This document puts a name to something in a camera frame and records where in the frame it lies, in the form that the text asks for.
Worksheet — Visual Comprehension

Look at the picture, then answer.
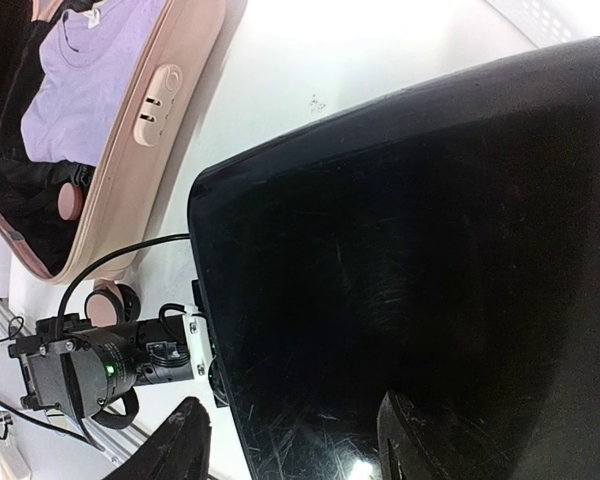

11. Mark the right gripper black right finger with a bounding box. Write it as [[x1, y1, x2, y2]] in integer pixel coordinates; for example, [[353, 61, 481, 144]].
[[377, 390, 510, 479]]

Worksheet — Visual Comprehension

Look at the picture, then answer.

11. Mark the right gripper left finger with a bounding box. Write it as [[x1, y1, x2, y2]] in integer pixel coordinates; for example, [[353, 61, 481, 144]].
[[114, 397, 212, 480]]

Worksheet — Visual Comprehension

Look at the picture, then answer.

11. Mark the black pink tiered rack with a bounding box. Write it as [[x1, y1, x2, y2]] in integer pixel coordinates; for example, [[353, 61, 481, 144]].
[[188, 37, 600, 479]]

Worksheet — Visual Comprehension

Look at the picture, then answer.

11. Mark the pink hard-shell suitcase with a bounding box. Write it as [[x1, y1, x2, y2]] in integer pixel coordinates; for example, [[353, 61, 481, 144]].
[[0, 1, 226, 285]]

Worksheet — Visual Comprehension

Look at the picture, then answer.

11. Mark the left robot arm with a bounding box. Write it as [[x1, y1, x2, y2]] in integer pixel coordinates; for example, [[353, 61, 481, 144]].
[[0, 233, 214, 445]]

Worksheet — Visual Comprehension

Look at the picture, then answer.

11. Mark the pink round compact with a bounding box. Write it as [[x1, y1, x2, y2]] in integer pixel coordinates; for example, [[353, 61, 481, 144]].
[[57, 182, 84, 221]]

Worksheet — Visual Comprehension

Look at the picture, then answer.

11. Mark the black folded clothing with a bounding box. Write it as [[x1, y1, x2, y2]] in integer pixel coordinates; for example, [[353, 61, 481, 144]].
[[0, 1, 94, 280]]

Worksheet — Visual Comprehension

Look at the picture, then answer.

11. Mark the folded purple shirt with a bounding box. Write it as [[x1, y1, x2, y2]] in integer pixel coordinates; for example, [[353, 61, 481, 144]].
[[21, 0, 165, 167]]

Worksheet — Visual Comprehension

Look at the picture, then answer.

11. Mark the white plastic mesh basket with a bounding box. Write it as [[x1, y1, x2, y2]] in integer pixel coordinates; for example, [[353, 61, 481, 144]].
[[486, 0, 600, 48]]

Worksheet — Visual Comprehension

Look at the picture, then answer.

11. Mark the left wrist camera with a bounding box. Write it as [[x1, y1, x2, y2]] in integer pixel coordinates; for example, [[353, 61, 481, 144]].
[[158, 303, 215, 382]]

